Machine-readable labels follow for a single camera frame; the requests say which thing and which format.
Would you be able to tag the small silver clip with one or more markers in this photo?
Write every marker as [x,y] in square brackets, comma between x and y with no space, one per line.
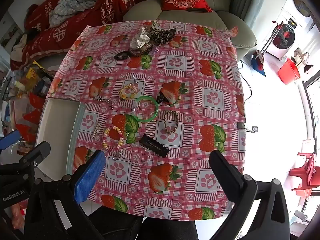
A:
[135,78]

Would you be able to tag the black claw hair clip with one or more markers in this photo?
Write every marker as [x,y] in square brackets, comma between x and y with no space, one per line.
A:
[161,99]

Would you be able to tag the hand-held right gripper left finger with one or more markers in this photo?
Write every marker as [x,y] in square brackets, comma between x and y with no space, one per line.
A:
[91,177]

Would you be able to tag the red plastic chair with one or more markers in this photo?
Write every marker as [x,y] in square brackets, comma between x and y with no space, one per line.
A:
[303,172]

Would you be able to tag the black snap hair clip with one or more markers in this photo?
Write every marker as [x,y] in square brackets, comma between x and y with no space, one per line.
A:
[153,145]

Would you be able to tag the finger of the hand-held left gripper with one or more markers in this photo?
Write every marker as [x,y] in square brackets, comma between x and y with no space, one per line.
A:
[37,152]
[8,140]

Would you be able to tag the grey blue knitted cloth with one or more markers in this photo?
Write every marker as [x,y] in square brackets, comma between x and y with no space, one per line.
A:
[70,5]

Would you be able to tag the white washing machine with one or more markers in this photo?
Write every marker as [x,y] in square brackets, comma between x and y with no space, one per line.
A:
[285,35]

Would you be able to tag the pink strawberry printed tablecloth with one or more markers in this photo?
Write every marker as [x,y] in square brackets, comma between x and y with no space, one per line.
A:
[187,135]

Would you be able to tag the leopard print scrunchie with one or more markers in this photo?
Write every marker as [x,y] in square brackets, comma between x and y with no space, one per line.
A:
[160,33]

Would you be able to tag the white jewelry tray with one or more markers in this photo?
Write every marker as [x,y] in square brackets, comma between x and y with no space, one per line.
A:
[57,120]

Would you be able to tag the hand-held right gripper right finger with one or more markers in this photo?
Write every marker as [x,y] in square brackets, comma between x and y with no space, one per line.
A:
[225,175]

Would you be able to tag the silver hair pins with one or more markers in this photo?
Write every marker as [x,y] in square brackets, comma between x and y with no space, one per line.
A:
[96,130]

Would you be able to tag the red bucket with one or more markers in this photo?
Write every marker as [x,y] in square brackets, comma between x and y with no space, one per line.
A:
[288,71]

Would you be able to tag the white scrunchie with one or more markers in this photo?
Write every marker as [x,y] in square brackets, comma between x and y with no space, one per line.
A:
[140,38]

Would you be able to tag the red plastic bag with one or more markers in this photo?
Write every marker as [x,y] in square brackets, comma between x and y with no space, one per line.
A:
[30,120]

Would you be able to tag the yellow black packet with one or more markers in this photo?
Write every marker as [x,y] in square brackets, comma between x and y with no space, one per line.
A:
[33,72]

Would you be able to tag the green bangle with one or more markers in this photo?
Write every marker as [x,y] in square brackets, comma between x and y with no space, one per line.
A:
[146,97]

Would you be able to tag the red printed blanket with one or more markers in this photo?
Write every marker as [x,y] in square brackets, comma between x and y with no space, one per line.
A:
[112,2]

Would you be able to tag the metal table clamp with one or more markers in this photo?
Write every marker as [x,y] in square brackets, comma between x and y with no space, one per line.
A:
[246,127]

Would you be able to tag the grey armchair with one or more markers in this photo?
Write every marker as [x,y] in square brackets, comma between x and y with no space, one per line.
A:
[225,0]

